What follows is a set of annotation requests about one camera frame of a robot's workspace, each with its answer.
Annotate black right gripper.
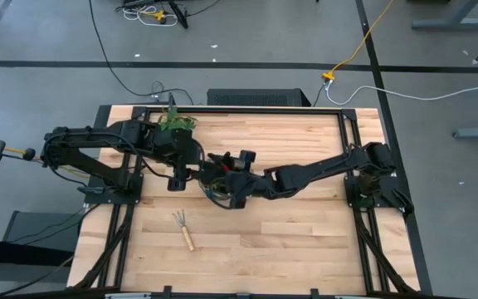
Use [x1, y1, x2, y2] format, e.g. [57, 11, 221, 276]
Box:
[207, 149, 257, 175]

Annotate green plant in white pot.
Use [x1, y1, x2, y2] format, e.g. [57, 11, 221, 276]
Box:
[157, 105, 198, 133]

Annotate black computer case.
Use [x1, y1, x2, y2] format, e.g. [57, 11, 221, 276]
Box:
[206, 87, 312, 108]

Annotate black aluminium table frame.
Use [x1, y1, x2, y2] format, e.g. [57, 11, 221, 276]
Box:
[72, 105, 422, 299]

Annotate wooden handled metal hand rake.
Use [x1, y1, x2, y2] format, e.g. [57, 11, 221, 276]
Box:
[171, 209, 197, 252]

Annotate thin black hanging cable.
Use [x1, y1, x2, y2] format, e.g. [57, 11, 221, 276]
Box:
[88, 0, 195, 105]

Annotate yellow cord with black knob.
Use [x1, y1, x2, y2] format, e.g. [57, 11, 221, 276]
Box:
[2, 146, 90, 179]

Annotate white cable bundle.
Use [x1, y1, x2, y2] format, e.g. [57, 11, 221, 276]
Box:
[121, 4, 178, 27]

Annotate yellow hanging power cable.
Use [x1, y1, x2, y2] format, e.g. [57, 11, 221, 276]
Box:
[321, 0, 397, 82]

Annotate white floor cable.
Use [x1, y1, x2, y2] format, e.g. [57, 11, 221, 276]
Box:
[324, 77, 478, 106]

